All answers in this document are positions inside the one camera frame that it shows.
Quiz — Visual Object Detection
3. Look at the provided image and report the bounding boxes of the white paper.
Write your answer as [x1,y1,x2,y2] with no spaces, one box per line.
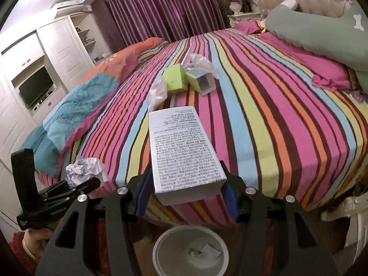
[66,156,108,189]

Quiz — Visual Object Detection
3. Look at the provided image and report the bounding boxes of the clear plastic wrap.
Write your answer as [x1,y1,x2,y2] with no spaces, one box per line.
[184,53,220,79]

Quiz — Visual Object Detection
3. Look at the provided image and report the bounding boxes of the green box with grey face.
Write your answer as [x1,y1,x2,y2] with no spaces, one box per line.
[185,67,219,97]

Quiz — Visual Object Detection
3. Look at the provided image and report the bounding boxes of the plain green box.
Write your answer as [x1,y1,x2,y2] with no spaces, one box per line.
[162,65,189,94]

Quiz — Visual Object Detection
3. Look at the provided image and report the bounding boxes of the white mesh wastebasket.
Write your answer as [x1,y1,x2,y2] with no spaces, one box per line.
[152,226,230,276]

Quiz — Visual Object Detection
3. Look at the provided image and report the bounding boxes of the small pink pillow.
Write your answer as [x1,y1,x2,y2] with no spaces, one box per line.
[234,20,266,35]

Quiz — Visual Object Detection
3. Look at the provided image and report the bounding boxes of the purple curtain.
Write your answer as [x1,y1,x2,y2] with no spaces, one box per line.
[90,0,233,51]

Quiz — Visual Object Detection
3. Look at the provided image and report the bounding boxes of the dark dried bouquet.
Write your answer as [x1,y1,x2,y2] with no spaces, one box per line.
[239,0,258,13]

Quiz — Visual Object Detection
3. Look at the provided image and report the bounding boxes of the person's left forearm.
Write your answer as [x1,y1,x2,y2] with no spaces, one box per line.
[7,231,38,276]

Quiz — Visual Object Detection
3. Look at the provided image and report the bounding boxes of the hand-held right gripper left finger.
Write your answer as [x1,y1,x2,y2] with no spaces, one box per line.
[34,165,156,276]

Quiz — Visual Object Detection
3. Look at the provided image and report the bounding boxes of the white plastic bag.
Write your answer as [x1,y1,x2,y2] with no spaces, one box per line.
[148,78,169,112]

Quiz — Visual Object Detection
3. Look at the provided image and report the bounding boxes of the person's left hand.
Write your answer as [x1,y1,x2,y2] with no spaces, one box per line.
[23,221,59,261]

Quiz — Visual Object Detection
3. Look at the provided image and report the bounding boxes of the white paper card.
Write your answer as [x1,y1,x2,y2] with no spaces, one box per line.
[201,244,223,261]

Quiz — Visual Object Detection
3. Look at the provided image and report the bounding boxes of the floral patterned cloth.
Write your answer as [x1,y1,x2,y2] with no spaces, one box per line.
[343,69,368,107]

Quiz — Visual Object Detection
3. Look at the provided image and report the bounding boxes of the white printed cardboard box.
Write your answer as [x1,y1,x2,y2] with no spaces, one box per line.
[148,106,227,206]

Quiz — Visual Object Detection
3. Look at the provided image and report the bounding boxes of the orange and blue quilt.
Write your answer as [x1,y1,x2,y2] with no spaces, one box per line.
[21,37,170,177]

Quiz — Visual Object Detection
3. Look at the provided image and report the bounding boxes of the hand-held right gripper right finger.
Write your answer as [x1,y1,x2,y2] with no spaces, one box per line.
[220,160,335,276]

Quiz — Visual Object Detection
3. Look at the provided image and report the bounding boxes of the long green pillow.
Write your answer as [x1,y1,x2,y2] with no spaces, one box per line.
[264,0,368,71]

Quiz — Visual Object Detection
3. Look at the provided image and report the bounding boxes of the white carved bed footboard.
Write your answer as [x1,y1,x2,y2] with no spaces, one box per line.
[320,191,368,265]

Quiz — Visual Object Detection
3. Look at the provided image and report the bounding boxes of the white air conditioner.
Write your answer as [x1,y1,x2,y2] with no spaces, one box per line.
[55,0,92,13]

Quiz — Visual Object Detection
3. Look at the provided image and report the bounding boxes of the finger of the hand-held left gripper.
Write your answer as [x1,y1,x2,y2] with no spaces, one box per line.
[57,177,102,200]

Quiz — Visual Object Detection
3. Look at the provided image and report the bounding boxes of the black television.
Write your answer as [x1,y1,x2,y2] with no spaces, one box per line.
[18,66,55,107]

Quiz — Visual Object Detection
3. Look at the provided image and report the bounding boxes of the large pink pillow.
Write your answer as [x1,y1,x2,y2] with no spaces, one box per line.
[259,32,353,89]

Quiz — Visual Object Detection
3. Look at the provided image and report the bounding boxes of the white wardrobe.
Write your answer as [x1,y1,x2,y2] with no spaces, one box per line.
[0,13,112,236]

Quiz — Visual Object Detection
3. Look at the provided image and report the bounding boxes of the striped bed sheet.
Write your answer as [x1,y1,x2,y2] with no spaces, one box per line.
[37,29,368,227]

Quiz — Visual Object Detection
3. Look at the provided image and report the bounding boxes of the white nightstand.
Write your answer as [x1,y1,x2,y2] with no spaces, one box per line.
[227,11,262,29]

